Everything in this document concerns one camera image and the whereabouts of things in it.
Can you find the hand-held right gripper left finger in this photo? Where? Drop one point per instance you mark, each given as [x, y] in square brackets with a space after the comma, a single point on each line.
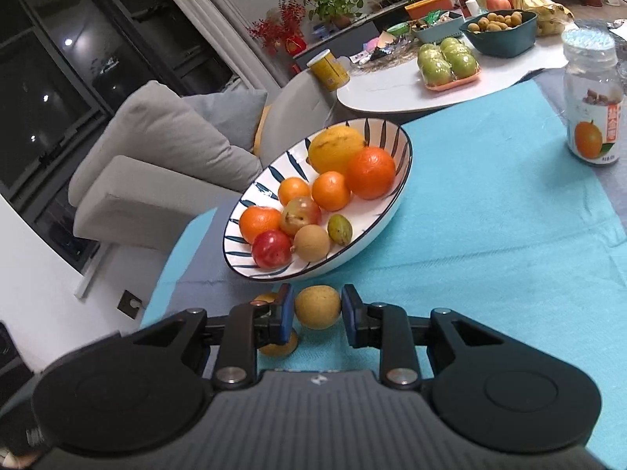
[286, 320]

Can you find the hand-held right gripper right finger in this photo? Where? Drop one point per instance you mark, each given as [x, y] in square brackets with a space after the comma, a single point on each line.
[350, 320]

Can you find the green kumquat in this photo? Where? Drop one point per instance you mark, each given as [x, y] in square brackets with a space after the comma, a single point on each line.
[339, 229]

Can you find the white bowl with dark stripes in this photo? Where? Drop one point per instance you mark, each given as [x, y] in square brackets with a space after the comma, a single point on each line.
[377, 215]

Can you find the small orange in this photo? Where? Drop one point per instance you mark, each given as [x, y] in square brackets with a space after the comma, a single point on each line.
[294, 190]
[331, 190]

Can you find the large orange mandarin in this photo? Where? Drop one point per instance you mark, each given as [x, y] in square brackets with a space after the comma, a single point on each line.
[371, 174]

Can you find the yellow lemon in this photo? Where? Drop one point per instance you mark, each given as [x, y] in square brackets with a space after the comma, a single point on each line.
[337, 149]

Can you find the teal and grey tablecloth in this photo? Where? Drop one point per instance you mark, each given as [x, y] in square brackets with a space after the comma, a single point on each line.
[490, 254]

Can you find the beige sofa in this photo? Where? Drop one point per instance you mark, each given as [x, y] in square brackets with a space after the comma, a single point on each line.
[147, 196]

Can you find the white oval table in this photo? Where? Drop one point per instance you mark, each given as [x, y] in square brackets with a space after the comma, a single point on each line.
[392, 93]

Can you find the yellow can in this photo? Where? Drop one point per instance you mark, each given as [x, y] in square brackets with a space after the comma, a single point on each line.
[329, 69]

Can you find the tray of wrappers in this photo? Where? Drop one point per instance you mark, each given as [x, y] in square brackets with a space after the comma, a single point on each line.
[382, 49]

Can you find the pack of green apples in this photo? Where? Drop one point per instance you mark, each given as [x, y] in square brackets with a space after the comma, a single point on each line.
[448, 63]

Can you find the red flower decoration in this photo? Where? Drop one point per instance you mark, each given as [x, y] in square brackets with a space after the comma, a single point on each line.
[279, 29]

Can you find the small green bowl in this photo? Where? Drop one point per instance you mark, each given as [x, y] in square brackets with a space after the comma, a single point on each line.
[399, 30]

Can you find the grey television cabinet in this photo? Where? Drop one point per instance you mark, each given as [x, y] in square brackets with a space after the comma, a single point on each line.
[372, 22]

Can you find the blue-grey container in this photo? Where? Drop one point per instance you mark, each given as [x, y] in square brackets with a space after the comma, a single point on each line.
[438, 32]

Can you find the white curtain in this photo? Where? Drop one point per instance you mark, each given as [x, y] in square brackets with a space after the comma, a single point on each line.
[220, 14]

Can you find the potted green plant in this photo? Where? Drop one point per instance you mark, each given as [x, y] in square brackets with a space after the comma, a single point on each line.
[338, 7]

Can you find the dark teal bowl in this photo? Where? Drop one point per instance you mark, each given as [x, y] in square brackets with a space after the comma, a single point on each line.
[499, 41]

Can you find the orange box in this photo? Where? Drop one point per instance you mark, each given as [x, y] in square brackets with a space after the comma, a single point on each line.
[428, 8]

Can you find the glass jar with orange label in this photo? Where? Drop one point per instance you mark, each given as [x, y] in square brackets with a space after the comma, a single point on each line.
[592, 107]

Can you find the pile of small longans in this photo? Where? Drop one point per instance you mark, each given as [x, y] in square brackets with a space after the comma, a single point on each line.
[494, 22]

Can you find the small white bottle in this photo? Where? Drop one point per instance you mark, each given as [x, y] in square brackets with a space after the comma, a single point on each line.
[471, 8]

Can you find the dark window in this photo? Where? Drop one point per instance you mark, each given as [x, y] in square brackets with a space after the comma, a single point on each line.
[73, 58]

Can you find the bunch of bananas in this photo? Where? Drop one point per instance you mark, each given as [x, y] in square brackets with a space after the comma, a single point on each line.
[543, 7]

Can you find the grey wall plate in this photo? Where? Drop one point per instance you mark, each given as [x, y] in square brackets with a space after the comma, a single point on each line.
[130, 303]

